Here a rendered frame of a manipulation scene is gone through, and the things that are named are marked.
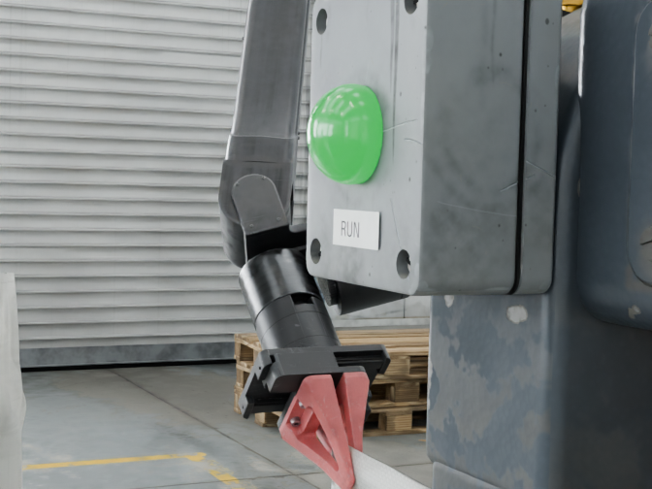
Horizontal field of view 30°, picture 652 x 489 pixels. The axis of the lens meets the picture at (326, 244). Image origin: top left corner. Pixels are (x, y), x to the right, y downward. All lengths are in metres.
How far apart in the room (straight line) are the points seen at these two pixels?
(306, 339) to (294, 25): 0.33
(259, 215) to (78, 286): 7.12
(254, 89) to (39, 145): 6.94
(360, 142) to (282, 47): 0.73
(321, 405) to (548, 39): 0.53
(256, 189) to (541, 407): 0.62
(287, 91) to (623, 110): 0.72
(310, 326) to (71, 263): 7.15
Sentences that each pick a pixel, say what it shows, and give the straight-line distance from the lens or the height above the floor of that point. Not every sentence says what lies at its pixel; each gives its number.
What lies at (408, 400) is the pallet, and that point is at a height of 0.17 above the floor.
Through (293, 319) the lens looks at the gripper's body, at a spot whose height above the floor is 1.17.
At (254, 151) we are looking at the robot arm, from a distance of 0.99.
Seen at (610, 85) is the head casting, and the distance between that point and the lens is 0.35.
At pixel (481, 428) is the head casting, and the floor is 1.19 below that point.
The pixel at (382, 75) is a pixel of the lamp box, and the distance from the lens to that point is 0.35.
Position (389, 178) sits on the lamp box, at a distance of 0.35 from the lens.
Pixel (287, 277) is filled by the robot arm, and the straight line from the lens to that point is 0.93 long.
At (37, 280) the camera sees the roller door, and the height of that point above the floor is 0.58.
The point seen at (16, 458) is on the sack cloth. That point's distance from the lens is 2.28.
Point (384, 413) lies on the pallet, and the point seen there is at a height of 0.11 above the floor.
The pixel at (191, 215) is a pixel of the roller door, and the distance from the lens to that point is 8.23.
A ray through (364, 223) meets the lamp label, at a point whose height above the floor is 1.26.
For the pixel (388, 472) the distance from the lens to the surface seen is 0.81.
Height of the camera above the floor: 1.27
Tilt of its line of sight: 3 degrees down
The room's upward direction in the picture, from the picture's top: 2 degrees clockwise
